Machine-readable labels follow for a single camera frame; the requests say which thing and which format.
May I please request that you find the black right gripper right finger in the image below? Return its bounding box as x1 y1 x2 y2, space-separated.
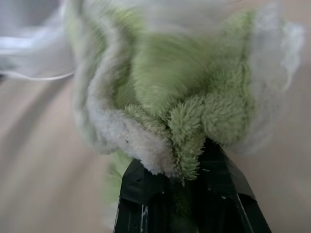
191 142 272 233

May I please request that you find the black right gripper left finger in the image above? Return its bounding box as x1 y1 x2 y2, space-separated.
113 159 176 233

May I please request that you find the green and white fluffy towel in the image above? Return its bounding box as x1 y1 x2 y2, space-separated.
64 0 306 219

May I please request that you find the white drawstring cord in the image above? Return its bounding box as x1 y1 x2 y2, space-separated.
0 71 75 82

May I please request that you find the translucent white drawstring bag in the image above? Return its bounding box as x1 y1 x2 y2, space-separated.
0 0 82 80

